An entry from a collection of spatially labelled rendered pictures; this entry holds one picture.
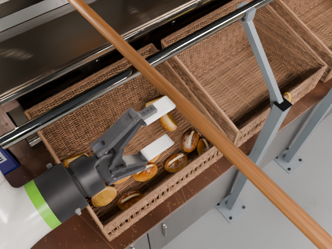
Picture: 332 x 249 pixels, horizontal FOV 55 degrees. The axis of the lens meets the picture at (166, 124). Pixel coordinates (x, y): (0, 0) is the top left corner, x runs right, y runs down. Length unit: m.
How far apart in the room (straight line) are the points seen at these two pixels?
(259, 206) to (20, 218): 1.52
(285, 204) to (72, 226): 0.84
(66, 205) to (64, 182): 0.04
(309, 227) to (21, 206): 0.47
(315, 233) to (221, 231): 1.24
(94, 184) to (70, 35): 0.66
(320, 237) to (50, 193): 0.44
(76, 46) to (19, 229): 0.72
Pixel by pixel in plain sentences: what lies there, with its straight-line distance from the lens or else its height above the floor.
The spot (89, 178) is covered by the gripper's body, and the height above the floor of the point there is 1.23.
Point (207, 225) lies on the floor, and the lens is 1.82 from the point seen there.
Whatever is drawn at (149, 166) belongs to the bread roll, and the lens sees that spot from 1.22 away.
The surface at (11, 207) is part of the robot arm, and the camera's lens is 0.57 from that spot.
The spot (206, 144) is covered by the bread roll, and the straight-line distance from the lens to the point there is 1.27.
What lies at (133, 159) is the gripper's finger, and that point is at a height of 1.15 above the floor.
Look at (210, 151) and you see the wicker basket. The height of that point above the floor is 0.73.
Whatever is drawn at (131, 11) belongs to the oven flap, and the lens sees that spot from 1.20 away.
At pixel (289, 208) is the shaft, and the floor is 1.20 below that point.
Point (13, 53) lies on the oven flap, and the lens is 1.09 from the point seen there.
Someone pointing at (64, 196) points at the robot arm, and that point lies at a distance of 0.56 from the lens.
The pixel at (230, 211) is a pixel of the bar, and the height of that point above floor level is 0.01.
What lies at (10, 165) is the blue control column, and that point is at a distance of 1.39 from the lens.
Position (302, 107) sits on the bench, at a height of 0.58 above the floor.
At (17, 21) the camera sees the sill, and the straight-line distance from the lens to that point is 1.02.
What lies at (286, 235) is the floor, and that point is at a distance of 1.90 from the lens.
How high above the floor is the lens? 1.74
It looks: 57 degrees down
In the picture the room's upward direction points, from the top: straight up
